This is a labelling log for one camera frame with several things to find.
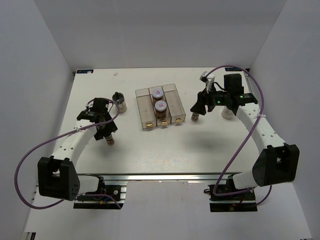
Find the left clear organizer bin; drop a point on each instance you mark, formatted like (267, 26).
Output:
(145, 108)

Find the middle clear organizer bin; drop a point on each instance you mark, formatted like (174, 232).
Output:
(164, 121)

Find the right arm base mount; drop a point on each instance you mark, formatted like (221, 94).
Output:
(244, 202)

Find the small black-cap spice bottle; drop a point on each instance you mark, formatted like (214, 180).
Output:
(195, 117)

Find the left black-cap spice bottle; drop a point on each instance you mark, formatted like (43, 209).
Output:
(109, 140)

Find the right clear organizer bin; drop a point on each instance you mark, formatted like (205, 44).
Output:
(174, 103)

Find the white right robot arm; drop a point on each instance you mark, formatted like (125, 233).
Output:
(277, 161)

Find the blue label sticker left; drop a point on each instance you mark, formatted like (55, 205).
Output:
(84, 71)

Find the left white salt shaker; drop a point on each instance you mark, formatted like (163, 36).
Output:
(119, 98)

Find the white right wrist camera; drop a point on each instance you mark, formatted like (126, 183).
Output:
(208, 80)

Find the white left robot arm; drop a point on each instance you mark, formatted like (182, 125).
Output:
(57, 176)

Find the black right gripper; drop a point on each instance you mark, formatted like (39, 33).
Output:
(199, 106)

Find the aluminium table edge rail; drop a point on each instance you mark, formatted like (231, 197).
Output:
(156, 176)

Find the clear organizer bin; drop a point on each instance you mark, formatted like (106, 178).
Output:
(174, 103)
(164, 121)
(145, 108)

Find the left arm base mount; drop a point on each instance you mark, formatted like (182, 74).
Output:
(108, 195)

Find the blue label sticker right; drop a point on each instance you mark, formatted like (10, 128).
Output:
(232, 69)

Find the brown jar white lid front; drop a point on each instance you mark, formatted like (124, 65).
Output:
(160, 109)

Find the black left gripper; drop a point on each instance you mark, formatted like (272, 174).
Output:
(111, 127)

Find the blue label sticker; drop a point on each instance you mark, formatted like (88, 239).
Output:
(232, 69)
(84, 71)

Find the brown jar white lid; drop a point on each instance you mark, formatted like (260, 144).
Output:
(157, 95)
(160, 109)

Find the right white salt shaker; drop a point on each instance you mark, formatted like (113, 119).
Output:
(227, 113)

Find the white salt shaker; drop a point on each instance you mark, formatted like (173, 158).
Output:
(119, 98)
(227, 113)

